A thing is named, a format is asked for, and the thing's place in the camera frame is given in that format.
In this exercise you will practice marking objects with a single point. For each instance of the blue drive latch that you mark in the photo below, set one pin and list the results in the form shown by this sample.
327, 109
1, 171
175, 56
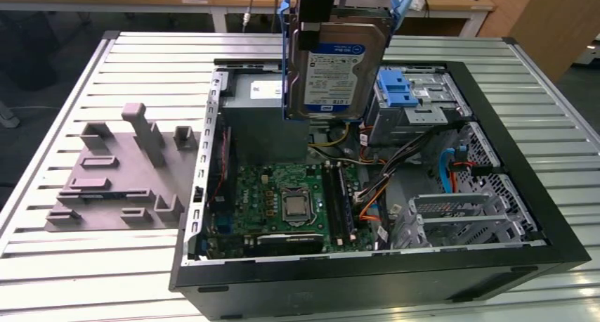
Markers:
397, 90

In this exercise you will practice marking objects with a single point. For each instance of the black office chair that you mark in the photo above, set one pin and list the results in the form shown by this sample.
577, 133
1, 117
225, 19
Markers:
38, 48

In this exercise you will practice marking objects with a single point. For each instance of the grey chair foot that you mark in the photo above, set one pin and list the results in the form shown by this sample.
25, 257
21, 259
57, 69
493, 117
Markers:
10, 118

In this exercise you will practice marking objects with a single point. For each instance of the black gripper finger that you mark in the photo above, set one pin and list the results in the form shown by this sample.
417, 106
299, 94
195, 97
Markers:
317, 2

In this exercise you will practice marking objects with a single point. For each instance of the metal disk bay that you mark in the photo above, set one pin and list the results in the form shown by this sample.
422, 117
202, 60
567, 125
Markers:
459, 220

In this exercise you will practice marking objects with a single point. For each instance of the black open PC case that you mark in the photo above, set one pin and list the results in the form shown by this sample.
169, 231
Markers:
329, 287

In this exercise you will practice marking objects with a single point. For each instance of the black RAM slot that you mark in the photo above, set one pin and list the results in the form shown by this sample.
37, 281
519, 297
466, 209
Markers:
333, 202

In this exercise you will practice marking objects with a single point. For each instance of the metal optical drive cage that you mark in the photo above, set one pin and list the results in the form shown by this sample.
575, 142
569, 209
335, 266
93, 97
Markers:
422, 116

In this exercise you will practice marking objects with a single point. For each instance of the black graphics card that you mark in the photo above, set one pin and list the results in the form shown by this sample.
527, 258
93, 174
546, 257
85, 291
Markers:
286, 244

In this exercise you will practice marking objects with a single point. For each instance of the green motherboard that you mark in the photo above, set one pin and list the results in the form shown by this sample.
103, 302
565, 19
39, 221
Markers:
255, 181

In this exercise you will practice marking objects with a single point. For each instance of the black RAM stick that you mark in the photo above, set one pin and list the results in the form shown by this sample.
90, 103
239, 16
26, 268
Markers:
346, 209

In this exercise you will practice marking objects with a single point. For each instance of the grey power supply unit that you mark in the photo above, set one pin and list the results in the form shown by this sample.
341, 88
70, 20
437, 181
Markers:
263, 139

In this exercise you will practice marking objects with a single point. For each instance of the grey parts rack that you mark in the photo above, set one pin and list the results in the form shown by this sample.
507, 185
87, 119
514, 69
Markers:
118, 174

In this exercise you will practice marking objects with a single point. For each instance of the wooden cabinet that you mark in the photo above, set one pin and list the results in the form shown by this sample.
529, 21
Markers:
554, 19

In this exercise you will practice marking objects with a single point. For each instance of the silver CPU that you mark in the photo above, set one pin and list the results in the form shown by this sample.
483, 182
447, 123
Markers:
295, 206

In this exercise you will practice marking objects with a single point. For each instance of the hard disk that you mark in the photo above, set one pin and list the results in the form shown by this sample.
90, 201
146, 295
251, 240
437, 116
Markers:
338, 76

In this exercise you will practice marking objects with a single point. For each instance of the white device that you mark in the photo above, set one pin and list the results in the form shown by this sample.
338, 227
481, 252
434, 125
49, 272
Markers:
591, 55

